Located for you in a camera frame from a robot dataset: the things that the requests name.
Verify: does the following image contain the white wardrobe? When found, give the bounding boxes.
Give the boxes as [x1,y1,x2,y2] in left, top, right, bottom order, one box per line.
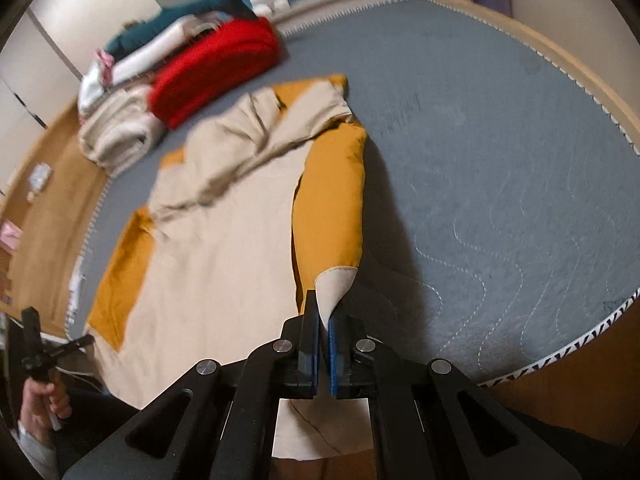
[0,0,166,131]

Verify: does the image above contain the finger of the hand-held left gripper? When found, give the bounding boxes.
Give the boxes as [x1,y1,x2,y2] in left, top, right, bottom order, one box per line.
[42,335,96,361]
[21,307,42,361]

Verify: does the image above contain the person's dark trouser leg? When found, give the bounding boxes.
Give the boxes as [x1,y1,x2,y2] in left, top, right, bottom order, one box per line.
[50,385,146,468]

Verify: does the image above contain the beige and orange jacket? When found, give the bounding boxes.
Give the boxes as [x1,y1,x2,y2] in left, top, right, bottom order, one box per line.
[85,74,371,461]

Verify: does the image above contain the red folded blanket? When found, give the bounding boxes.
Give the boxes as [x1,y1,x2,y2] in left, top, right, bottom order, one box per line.
[149,17,282,131]

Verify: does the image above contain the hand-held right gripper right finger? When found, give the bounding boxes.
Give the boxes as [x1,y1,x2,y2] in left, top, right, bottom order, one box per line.
[327,312,583,480]

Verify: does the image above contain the pink packet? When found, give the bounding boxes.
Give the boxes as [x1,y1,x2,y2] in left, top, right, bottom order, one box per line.
[0,222,24,252]

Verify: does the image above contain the cream fleece blanket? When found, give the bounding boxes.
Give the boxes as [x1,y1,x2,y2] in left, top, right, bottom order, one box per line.
[79,85,168,177]

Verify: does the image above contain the wooden bed frame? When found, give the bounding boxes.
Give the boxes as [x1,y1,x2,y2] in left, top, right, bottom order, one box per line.
[422,0,640,153]

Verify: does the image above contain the white packet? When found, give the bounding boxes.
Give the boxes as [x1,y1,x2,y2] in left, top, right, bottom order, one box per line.
[29,162,54,195]

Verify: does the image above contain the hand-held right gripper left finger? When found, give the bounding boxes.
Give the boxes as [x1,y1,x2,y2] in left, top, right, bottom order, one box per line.
[62,289,321,480]

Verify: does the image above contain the white folded bedding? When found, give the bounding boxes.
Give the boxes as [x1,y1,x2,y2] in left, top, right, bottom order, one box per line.
[77,14,226,116]

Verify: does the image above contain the teal shark plush toy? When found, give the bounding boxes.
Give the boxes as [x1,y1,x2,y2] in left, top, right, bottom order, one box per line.
[105,0,261,58]

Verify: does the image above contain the person's left hand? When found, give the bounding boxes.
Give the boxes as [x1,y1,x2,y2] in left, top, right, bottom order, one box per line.
[20,377,73,433]

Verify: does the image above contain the grey quilted bed sheet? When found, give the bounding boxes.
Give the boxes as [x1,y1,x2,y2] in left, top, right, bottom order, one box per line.
[65,0,640,386]

